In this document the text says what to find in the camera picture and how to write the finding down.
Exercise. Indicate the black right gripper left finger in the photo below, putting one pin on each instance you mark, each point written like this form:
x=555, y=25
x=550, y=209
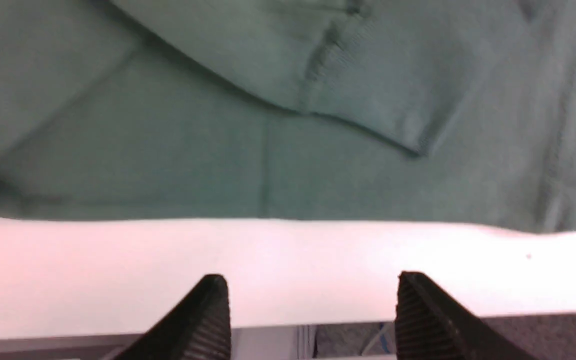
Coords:
x=198, y=328

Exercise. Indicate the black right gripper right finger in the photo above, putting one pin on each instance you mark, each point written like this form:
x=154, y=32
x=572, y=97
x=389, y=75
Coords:
x=432, y=325

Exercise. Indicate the green long-sleeve top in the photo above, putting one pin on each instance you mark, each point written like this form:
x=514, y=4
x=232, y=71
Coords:
x=429, y=111

